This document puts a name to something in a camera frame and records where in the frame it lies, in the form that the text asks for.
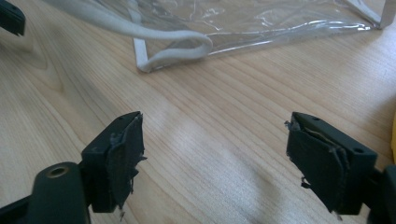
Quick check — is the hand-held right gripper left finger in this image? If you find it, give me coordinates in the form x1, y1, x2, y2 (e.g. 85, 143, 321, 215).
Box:
80, 110, 148, 217

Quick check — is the yellow object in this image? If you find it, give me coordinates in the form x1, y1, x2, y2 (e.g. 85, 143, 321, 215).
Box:
390, 111, 396, 164

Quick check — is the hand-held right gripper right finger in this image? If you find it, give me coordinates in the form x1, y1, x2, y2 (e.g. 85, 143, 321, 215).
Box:
284, 111, 378, 221

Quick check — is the clear plastic bag white trim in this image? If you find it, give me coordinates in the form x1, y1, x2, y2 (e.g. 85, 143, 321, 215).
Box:
43, 0, 396, 74

